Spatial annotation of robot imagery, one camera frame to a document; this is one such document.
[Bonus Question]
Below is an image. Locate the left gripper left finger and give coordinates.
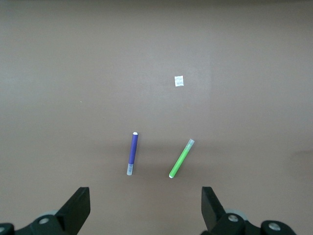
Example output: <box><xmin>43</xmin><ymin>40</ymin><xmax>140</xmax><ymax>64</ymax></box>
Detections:
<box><xmin>14</xmin><ymin>187</ymin><xmax>91</xmax><ymax>235</ymax></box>

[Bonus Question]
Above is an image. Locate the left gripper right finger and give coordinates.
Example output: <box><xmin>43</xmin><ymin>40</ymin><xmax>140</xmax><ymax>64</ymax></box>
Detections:
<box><xmin>201</xmin><ymin>187</ymin><xmax>264</xmax><ymax>235</ymax></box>

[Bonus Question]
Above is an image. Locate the purple pen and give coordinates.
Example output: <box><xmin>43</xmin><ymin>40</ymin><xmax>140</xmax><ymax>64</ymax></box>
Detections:
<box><xmin>126</xmin><ymin>132</ymin><xmax>139</xmax><ymax>176</ymax></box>

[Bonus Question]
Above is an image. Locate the green pen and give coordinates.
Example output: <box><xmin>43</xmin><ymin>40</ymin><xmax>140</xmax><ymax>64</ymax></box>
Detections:
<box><xmin>168</xmin><ymin>139</ymin><xmax>196</xmax><ymax>179</ymax></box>

